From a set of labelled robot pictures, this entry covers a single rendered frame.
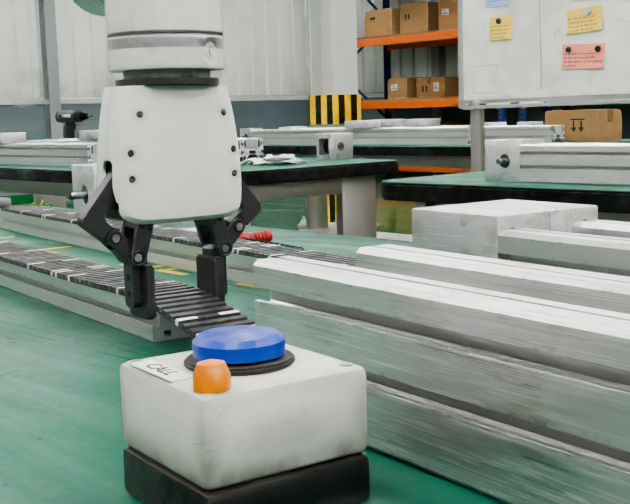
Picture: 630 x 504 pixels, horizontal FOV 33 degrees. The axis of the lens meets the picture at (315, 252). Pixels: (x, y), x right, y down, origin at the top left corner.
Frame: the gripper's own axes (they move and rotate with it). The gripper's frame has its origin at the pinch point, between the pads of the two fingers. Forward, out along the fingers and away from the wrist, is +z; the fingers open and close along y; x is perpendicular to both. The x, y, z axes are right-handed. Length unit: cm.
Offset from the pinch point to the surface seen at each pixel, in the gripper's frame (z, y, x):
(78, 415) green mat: 4.0, 13.9, 14.4
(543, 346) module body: -3.3, 5.1, 41.5
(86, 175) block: -4, -30, -88
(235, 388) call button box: -2.0, 15.4, 35.0
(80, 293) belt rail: 2.0, 1.8, -14.5
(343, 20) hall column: -89, -486, -639
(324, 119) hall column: -9, -470, -647
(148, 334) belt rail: 3.5, 1.9, -1.3
